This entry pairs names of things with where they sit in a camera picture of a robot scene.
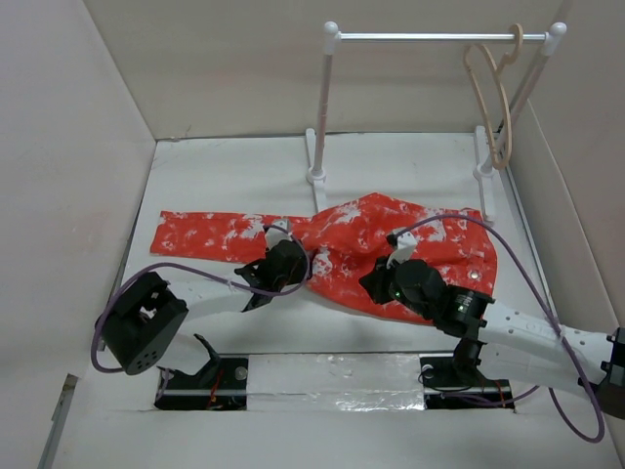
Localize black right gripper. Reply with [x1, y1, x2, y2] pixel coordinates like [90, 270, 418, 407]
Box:
[359, 251, 434, 320]

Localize red white patterned trousers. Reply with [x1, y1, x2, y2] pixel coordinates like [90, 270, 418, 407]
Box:
[150, 192, 497, 324]

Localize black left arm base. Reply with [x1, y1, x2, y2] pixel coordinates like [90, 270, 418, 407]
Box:
[154, 333, 249, 411]

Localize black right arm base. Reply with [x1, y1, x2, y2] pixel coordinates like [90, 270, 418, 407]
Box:
[418, 339, 515, 410]

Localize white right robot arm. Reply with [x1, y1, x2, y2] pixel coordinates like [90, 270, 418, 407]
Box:
[359, 258, 624, 418]

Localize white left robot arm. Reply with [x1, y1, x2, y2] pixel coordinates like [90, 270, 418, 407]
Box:
[90, 240, 312, 375]

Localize wooden clothes hanger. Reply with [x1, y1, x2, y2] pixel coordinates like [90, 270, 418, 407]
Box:
[463, 23, 525, 171]

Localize white clothes rack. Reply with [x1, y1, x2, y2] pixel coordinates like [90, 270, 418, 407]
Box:
[305, 21, 567, 223]

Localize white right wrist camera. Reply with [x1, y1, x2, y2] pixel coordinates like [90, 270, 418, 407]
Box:
[387, 228, 417, 269]

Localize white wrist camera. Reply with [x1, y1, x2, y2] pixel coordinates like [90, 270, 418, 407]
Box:
[387, 228, 417, 269]
[264, 219, 292, 250]

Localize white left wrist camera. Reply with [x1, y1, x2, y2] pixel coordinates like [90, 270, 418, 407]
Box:
[264, 219, 292, 250]

